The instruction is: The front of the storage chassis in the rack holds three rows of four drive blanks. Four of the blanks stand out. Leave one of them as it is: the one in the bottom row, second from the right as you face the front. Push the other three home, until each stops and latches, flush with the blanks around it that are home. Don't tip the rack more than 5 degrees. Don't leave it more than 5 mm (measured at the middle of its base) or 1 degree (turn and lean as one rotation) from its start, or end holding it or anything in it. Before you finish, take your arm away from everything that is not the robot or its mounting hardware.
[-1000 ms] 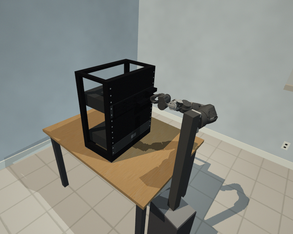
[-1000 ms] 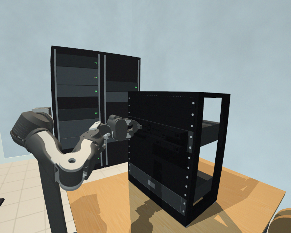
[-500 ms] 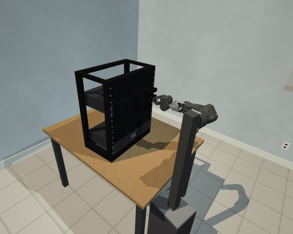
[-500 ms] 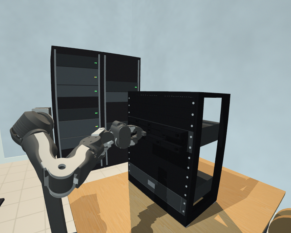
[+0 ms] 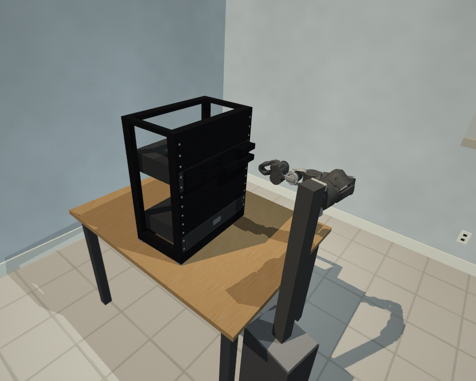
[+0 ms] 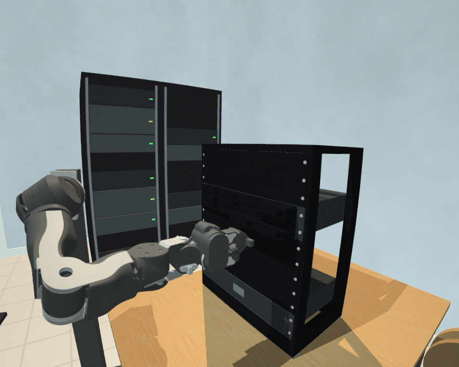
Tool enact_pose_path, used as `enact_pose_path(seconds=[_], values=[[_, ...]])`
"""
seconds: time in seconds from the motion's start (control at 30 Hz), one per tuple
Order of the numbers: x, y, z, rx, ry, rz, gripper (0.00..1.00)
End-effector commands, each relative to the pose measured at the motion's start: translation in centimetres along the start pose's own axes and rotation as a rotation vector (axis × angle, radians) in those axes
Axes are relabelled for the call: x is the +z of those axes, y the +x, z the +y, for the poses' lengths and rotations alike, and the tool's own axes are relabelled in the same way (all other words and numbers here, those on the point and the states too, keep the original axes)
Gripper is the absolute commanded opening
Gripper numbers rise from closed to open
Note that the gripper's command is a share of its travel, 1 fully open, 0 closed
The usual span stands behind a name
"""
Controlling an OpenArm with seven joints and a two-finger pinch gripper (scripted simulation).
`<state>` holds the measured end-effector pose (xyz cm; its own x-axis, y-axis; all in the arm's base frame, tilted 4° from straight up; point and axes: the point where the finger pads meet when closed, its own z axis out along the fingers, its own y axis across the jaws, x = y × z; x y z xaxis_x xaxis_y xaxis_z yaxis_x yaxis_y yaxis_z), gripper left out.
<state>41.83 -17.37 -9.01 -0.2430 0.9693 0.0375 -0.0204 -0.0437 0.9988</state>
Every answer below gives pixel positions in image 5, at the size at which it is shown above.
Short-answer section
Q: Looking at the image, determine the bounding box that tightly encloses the black server rack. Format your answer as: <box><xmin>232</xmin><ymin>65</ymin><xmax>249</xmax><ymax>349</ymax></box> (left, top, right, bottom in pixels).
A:
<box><xmin>121</xmin><ymin>96</ymin><xmax>255</xmax><ymax>265</ymax></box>

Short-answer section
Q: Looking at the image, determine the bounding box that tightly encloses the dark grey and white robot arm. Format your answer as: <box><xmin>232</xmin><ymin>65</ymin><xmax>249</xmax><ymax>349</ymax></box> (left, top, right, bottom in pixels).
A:
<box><xmin>286</xmin><ymin>168</ymin><xmax>356</xmax><ymax>217</ymax></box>

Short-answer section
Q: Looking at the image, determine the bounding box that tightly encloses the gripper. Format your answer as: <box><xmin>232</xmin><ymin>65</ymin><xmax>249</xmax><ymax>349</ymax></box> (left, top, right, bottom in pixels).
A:
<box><xmin>258</xmin><ymin>159</ymin><xmax>295</xmax><ymax>185</ymax></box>

